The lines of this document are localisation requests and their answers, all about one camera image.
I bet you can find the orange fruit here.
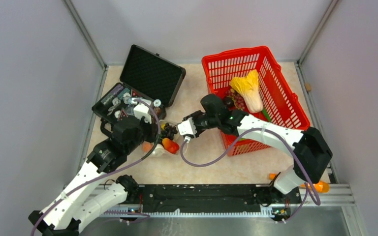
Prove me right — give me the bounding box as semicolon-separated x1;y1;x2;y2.
142;142;154;153

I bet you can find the black grape bunch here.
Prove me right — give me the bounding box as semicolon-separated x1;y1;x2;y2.
160;122;178;140

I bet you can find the clear zip top bag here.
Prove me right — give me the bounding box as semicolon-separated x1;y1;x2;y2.
150;120;180;157

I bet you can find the red tomato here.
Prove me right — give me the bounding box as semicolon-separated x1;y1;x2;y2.
162;138;180;154

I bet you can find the napa cabbage toy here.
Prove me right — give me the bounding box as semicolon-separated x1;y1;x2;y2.
230;69;264;114

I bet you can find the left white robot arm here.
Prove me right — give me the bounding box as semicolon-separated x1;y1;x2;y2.
28;115;160;236

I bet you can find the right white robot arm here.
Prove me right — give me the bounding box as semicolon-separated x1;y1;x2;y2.
177;94;333;203

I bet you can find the purple grape bunch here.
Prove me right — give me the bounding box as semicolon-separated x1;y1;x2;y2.
223;88;246;110

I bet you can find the black poker chip case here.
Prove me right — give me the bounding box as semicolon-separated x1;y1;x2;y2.
92;45;186;139

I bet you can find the red plastic basket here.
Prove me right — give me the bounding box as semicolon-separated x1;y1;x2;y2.
201;46;311;157

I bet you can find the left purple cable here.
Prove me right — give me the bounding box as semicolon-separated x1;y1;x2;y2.
30;99;162;236

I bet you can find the purple cable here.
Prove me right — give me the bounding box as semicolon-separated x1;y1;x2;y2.
180;128;321;224
30;99;162;236

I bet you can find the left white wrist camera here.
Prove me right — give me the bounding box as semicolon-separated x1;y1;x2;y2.
129;97;153;124

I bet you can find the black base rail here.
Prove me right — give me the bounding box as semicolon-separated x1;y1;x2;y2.
120;184;302;215

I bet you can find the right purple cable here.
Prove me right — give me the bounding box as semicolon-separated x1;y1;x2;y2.
180;128;321;224

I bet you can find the orange handled tool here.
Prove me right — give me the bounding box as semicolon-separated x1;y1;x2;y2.
268;173;330;193

